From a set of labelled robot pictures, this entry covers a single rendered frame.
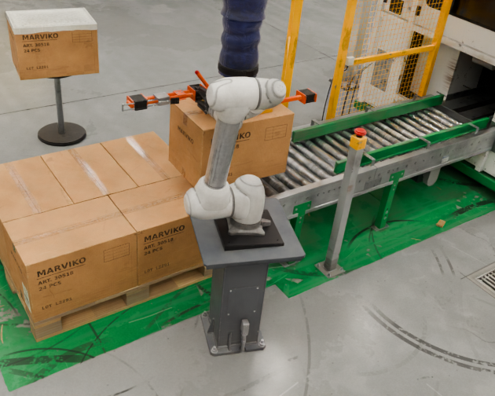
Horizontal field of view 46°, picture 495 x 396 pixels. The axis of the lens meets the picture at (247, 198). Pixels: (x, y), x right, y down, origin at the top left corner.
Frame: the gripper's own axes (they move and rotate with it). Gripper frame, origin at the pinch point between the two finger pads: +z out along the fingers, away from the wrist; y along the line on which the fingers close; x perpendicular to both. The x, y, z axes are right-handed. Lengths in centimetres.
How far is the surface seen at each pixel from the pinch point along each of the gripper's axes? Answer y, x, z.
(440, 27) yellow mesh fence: 4, 251, 41
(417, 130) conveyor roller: 65, 198, -3
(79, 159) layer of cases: 66, -44, 65
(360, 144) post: 23, 79, -53
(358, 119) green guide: 59, 158, 21
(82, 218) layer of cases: 66, -65, 4
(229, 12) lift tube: -43.0, 16.4, -2.9
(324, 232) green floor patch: 120, 103, -18
